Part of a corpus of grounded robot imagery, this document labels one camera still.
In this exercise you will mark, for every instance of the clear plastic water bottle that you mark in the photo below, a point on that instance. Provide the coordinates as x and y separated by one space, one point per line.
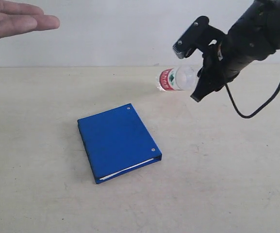
182 78

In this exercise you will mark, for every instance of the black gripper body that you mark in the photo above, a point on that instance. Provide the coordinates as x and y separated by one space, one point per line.
245 42

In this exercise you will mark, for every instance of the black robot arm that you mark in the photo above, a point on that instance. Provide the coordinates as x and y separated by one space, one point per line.
268 14

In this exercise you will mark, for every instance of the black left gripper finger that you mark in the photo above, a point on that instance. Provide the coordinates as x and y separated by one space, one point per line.
197 37

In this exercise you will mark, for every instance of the person's open hand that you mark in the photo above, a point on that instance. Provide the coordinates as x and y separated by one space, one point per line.
21 18

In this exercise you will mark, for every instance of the blue notebook binder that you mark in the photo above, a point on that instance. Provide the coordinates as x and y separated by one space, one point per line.
116 142

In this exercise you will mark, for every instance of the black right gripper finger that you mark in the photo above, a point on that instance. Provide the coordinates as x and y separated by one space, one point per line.
210 77

